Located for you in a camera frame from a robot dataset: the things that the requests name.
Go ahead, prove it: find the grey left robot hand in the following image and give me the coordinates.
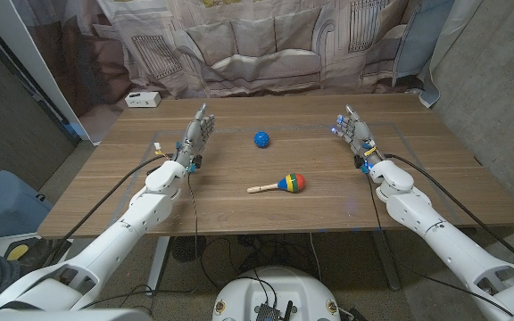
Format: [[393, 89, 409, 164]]
[[176, 103, 217, 169]]

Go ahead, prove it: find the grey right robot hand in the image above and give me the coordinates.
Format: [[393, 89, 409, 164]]
[[331, 104, 381, 168]]

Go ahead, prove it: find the blue spiky stress ball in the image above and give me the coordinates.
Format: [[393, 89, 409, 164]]
[[253, 130, 271, 149]]

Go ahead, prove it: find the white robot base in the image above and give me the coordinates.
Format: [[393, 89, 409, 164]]
[[211, 266, 342, 321]]

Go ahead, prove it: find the colourful striped wooden maraca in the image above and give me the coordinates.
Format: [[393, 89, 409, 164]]
[[246, 172, 307, 194]]

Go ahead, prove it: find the white power strip box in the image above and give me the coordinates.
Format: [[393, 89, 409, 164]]
[[124, 91, 162, 109]]

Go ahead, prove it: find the black round floor fan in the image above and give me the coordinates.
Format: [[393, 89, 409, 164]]
[[170, 235, 208, 263]]

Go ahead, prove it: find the pale blue curtain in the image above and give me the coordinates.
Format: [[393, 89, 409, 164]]
[[393, 0, 457, 108]]

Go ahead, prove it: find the printed sofa room backdrop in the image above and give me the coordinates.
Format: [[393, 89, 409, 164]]
[[9, 0, 457, 144]]

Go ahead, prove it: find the metal table leg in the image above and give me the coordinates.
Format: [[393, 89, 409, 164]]
[[370, 230, 402, 292], [145, 235, 171, 295]]

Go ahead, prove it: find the black antenna module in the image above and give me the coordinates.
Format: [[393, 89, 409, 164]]
[[253, 300, 294, 321]]

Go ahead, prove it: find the black and yellow shoe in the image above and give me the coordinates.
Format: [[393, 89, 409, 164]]
[[4, 238, 73, 273]]

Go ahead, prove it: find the blue plastic bin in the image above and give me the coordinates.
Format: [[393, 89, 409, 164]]
[[0, 169, 54, 251]]

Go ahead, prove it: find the white partition panel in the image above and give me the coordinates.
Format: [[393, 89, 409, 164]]
[[0, 0, 84, 135]]

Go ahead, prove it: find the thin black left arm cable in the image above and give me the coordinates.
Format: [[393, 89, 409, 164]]
[[78, 172, 200, 311]]

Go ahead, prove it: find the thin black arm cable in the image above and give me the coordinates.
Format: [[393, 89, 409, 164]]
[[78, 172, 200, 311], [365, 171, 514, 317]]

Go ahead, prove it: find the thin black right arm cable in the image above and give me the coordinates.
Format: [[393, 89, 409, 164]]
[[365, 171, 514, 317]]

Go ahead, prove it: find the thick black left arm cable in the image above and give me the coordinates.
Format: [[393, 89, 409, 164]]
[[40, 153, 171, 268]]

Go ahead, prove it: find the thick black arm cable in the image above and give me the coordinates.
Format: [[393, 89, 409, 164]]
[[383, 152, 514, 272], [40, 153, 171, 268]]

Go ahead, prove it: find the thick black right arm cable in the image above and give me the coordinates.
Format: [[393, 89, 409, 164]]
[[383, 152, 514, 272]]

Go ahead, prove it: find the grey floor cable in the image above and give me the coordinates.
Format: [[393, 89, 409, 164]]
[[309, 232, 321, 282]]

